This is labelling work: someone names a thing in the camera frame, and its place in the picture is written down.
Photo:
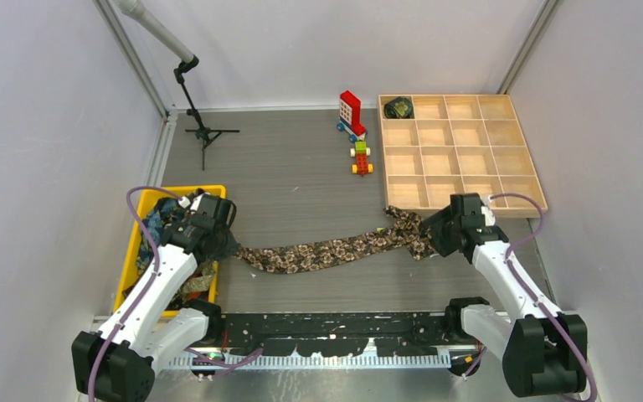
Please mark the yellow plastic bin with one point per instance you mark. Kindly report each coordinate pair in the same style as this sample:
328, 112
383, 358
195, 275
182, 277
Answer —
147, 200

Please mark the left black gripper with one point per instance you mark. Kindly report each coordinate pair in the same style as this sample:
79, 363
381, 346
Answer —
225, 227

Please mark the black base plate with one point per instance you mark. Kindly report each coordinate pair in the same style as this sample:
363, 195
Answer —
338, 334

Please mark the pile of ties in bin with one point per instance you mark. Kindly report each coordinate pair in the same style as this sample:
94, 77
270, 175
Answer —
203, 283

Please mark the red yellow toy block car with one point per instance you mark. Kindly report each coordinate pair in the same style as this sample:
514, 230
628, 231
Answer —
360, 152

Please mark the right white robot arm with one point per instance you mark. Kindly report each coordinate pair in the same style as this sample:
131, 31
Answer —
543, 350

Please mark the wooden compartment tray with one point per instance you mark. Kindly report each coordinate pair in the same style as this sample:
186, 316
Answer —
459, 143

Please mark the black microphone stand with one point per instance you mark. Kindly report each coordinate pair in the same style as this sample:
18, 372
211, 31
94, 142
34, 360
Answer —
206, 134

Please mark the red white toy block tower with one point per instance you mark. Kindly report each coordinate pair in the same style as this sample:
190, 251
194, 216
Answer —
350, 117

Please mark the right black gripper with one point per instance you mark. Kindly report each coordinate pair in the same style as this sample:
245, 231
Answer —
436, 223

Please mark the aluminium frame rail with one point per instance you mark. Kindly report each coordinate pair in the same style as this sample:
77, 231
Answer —
201, 322

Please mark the brown floral tie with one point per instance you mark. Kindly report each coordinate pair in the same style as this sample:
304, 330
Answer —
407, 231

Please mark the grey microphone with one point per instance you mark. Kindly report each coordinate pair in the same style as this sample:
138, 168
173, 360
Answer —
137, 11

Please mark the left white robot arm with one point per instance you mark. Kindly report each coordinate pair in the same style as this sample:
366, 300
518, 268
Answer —
121, 359

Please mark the rolled dark green tie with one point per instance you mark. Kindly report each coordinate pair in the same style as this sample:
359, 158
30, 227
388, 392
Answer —
398, 108

